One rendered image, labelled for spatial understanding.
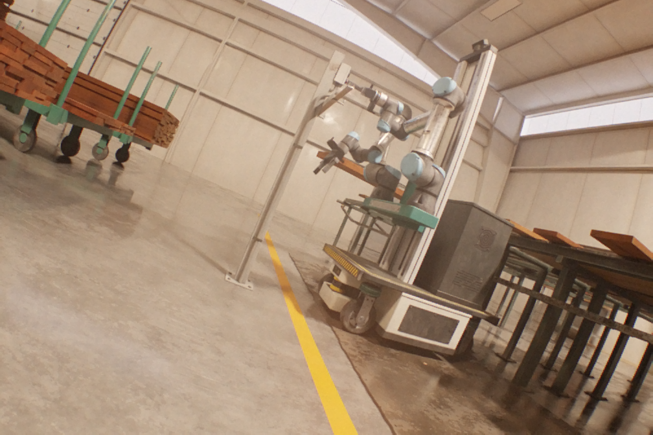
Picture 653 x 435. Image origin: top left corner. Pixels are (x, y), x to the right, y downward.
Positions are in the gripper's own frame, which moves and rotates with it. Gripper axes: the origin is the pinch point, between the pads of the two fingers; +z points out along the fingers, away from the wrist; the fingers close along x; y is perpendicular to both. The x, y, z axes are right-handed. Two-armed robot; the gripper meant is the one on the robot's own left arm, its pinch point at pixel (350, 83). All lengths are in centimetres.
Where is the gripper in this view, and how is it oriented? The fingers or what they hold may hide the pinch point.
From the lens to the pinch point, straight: 200.7
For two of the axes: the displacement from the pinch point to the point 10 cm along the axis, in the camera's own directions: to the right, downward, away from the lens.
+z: -8.9, -4.0, -2.1
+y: 4.4, -8.6, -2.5
